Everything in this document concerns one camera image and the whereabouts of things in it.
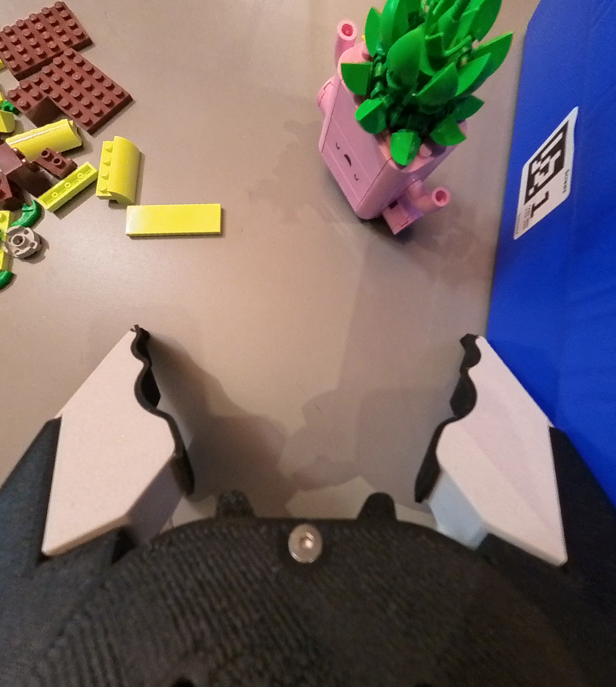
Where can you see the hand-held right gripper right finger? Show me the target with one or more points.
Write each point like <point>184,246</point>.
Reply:
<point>512,467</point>

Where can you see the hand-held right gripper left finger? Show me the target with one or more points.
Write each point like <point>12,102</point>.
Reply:
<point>104,456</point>

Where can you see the pile of mixed toy bricks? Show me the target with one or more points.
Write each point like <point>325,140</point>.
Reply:
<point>44,80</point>

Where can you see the blue plastic bin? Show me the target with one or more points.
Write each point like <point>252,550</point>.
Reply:
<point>597,322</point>

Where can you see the lime smooth tile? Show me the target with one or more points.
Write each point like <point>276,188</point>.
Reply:
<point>173,220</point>

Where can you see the pink brick pot figure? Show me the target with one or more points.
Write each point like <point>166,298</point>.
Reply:
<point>356,161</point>

